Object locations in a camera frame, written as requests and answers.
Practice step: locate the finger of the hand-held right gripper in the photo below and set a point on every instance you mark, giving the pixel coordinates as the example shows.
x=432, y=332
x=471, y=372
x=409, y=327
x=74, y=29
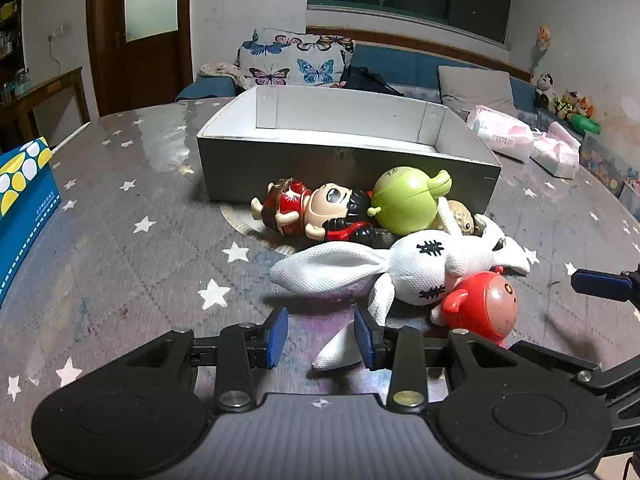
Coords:
x=600, y=285
x=565, y=362

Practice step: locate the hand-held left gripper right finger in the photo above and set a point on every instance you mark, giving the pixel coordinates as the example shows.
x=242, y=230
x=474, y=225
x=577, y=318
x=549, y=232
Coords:
x=363, y=338

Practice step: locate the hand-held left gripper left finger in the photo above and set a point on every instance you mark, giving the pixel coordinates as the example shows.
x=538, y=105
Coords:
x=277, y=338

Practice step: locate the white plush rabbit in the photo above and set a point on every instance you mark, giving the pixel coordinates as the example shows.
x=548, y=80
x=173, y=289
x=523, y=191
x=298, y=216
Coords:
x=425, y=265

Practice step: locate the red pig toy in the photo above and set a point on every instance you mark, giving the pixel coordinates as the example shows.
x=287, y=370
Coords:
x=475, y=305

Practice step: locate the red-dress doll figurine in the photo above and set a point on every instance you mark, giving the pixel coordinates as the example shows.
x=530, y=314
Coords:
x=325, y=205

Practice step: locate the green round toy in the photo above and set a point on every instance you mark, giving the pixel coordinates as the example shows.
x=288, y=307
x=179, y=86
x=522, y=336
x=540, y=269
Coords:
x=405, y=200

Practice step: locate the tan plush toy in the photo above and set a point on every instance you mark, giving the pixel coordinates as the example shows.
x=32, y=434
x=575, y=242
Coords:
x=462, y=220

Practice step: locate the grey cardboard box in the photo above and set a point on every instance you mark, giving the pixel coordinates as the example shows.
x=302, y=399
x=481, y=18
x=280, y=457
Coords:
x=300, y=170

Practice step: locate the clear storage box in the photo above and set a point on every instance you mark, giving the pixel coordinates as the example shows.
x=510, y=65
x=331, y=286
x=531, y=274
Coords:
x=605, y=160

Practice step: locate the pink tissue pack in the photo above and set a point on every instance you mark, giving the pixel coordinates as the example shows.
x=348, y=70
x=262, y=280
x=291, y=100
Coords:
x=555, y=152
x=502, y=132

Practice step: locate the green bowl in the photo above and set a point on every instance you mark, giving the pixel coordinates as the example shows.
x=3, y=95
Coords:
x=585, y=124

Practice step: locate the grey star-print tablecloth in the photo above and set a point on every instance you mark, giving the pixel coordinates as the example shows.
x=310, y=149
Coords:
x=125, y=270

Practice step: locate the orange plush toy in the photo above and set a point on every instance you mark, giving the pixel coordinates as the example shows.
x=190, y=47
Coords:
x=587, y=106

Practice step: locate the yellow-green plush toy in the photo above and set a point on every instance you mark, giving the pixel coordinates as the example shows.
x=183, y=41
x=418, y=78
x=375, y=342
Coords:
x=565, y=105

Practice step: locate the panda plush toy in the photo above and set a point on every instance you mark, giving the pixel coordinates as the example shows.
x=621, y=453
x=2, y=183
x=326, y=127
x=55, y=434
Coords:
x=544, y=87

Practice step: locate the grey pillow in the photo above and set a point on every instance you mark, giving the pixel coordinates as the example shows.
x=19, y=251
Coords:
x=475, y=87

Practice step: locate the dark bag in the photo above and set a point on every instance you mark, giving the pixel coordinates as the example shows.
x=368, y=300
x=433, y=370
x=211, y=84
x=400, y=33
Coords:
x=367, y=81

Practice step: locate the beige crumpled cloth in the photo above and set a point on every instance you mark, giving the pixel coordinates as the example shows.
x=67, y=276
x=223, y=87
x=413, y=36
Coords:
x=220, y=71

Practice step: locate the blue sofa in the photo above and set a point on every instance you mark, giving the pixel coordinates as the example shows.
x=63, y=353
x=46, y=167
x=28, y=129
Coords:
x=400, y=62

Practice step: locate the butterfly print pillow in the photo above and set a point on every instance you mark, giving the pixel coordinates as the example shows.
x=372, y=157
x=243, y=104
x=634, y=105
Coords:
x=290, y=60

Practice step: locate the blue dotted tissue box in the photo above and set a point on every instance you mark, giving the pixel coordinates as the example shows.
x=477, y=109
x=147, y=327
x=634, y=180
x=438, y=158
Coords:
x=25, y=220

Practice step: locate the brown wooden door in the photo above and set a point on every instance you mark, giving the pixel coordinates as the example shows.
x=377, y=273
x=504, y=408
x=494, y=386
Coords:
x=145, y=70

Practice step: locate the wooden side table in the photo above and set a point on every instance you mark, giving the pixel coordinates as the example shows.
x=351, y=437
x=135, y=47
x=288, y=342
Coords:
x=45, y=90

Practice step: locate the glass jar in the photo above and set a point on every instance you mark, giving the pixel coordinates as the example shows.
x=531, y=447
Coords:
x=22, y=82

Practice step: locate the colourful wall toy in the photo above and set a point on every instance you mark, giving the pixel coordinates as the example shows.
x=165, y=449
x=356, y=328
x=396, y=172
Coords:
x=542, y=42

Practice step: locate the brown door frame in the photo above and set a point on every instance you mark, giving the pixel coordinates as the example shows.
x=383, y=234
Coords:
x=96, y=35

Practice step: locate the wall socket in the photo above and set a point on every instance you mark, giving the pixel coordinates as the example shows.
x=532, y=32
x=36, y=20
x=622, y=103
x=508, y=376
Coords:
x=57, y=31

